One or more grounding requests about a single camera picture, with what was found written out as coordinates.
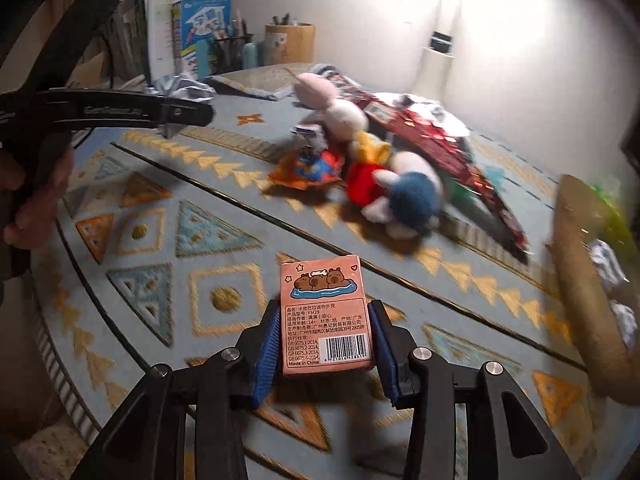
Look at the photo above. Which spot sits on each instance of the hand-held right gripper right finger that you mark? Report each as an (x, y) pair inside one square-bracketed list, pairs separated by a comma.
[(387, 362)]

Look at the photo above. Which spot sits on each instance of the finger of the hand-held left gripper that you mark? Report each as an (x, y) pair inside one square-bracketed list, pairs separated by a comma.
[(185, 110)]

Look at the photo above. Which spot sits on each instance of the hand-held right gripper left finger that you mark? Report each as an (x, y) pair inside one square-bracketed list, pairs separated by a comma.
[(267, 352)]

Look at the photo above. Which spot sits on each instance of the paper ball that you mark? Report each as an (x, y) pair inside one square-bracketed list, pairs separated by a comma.
[(440, 110), (175, 85), (607, 262), (625, 325)]

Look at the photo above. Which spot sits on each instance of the pink card box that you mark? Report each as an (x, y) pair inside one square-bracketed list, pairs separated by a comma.
[(320, 285)]

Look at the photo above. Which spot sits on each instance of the person's left hand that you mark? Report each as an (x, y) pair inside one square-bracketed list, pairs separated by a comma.
[(50, 185)]

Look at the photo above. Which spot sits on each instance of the folded woven mat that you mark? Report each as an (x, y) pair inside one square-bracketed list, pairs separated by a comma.
[(250, 77)]

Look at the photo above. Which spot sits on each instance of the black mesh pen holder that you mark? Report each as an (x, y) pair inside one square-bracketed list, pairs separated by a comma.
[(230, 52)]

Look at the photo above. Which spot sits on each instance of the teal bottle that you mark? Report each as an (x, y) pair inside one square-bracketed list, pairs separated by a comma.
[(250, 55)]

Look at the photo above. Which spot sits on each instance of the stack of white papers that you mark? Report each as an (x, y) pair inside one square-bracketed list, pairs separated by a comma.
[(165, 20)]

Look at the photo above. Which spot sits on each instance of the stack of books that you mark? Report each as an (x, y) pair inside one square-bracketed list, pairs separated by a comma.
[(130, 35)]

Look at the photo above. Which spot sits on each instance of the blue book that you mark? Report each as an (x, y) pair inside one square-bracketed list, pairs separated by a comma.
[(200, 15)]

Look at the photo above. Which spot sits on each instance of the small white blue box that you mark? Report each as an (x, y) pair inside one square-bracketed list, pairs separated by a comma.
[(310, 135)]

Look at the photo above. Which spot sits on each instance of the wooden pen holder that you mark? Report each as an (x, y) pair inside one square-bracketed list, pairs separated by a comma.
[(295, 45)]

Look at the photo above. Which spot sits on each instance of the orange snack packet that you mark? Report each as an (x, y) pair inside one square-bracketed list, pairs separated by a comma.
[(310, 167)]

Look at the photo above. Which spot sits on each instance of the pink white plush toy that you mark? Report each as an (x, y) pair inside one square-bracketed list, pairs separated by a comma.
[(340, 115)]

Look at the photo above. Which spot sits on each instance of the blue white plush toy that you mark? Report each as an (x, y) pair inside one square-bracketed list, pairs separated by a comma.
[(412, 195)]

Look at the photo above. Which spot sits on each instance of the yellow red plush toy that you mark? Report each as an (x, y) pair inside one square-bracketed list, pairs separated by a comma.
[(362, 182)]

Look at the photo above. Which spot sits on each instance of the red snack wrapper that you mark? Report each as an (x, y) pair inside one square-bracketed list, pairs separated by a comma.
[(440, 145)]

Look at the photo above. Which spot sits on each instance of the white lamp base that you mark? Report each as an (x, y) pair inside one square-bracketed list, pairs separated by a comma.
[(437, 67)]

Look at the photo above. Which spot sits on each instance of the green plastic item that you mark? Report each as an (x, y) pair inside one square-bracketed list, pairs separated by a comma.
[(607, 210)]

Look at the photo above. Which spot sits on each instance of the dark framed board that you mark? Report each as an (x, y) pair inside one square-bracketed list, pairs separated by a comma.
[(631, 142)]

